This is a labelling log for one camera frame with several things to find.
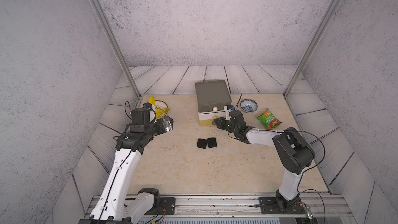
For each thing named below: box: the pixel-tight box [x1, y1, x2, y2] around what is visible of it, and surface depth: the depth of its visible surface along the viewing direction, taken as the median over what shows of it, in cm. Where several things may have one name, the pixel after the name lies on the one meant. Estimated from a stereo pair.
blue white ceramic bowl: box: [239, 98, 259, 114], surface depth 113 cm
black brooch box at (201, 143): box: [196, 138, 207, 149], surface depth 96 cm
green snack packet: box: [256, 107, 283, 130], surface depth 103 cm
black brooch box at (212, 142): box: [207, 137, 218, 148], surface depth 96 cm
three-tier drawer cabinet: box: [194, 79, 232, 126], surface depth 95 cm
